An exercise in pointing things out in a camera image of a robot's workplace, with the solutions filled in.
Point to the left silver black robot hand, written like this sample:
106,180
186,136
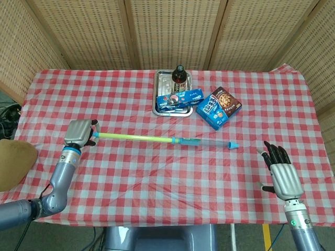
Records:
77,132

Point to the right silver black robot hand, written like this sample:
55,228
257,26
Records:
286,183

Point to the large yellow blue syringe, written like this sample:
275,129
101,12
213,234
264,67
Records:
136,137

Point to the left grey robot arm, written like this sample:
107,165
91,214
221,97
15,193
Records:
60,180

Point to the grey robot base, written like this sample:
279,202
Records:
159,239

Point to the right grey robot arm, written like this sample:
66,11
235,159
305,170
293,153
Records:
301,230

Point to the red white checkered tablecloth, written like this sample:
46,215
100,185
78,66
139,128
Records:
157,177

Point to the brown padded object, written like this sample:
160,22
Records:
15,164

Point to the blue brown chocolate cookie box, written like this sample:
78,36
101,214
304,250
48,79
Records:
217,112

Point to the rectangular metal tray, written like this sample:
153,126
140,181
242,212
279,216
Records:
163,81

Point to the dark tea bottle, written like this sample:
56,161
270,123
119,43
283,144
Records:
179,78

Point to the long blue cookie box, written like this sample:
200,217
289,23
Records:
191,96

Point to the bamboo folding screen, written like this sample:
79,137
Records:
170,31

